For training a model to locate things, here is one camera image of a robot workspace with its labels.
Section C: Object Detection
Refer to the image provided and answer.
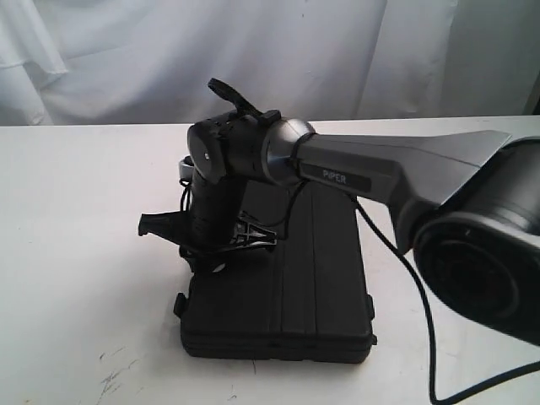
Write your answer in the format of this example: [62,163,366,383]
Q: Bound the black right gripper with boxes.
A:
[138,170,278,253]

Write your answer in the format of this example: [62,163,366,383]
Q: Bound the black plastic tool case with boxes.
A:
[175,183,376,364]

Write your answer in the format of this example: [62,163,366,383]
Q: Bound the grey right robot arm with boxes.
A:
[138,78,539,344]

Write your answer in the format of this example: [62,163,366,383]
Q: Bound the white backdrop curtain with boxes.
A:
[1,1,539,126]

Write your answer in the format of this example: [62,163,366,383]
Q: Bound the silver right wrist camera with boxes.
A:
[178,155,195,182]

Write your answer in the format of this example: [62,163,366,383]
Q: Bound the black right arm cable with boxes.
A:
[179,176,540,405]

